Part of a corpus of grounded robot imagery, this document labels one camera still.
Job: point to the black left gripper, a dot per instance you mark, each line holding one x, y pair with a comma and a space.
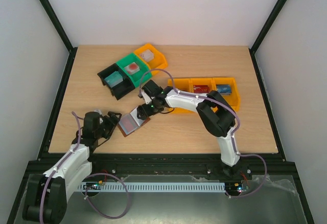
112, 124

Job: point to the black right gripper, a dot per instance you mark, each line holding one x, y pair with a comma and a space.
142, 112

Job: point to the brown leather card holder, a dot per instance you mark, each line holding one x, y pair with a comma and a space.
131, 115

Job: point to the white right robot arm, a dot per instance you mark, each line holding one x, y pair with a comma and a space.
217, 116

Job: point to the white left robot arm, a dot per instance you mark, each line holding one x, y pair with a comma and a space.
48, 193

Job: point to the teal card stack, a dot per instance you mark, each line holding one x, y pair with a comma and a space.
114, 79

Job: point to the red white card stack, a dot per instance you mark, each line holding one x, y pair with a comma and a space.
132, 68

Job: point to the blue card stack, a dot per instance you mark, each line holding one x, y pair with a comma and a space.
224, 89

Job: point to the black bin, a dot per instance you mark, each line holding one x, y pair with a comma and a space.
123, 88

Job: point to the green bin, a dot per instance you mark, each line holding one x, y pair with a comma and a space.
136, 80

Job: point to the yellow bin near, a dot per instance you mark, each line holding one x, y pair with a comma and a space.
186, 85

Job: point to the yellow bin middle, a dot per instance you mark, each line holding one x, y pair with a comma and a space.
205, 81

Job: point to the yellow bin far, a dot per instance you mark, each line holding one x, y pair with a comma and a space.
234, 100

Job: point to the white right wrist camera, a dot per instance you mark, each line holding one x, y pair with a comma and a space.
145, 96

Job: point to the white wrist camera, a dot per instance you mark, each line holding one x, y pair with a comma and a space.
145, 96
98, 111

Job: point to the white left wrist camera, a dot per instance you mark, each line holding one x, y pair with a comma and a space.
98, 111

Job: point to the white slotted cable duct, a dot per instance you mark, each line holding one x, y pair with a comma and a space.
196, 187

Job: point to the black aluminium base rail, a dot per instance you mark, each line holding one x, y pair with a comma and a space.
164, 164

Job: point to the black frame post left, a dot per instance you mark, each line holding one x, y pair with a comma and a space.
57, 24

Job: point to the black frame post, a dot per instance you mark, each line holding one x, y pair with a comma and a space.
57, 24
267, 25

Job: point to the black frame post right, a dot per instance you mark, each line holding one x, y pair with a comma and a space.
267, 25

